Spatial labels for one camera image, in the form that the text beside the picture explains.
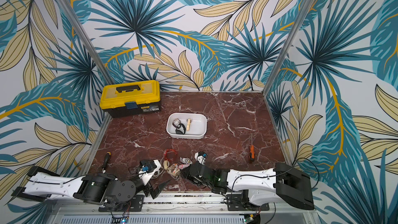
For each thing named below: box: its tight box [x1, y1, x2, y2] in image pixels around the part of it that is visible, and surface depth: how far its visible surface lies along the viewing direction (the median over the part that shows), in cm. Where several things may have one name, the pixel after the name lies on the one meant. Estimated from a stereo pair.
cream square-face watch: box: [186, 118, 192, 132], surface depth 100 cm
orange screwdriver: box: [249, 132, 255, 162], surface depth 90 cm
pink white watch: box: [178, 156, 193, 170], surface depth 85 cm
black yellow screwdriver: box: [102, 151, 112, 174], surface depth 87 cm
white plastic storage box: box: [166, 112, 208, 140], surface depth 100 cm
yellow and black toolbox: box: [99, 79, 162, 119], surface depth 97 cm
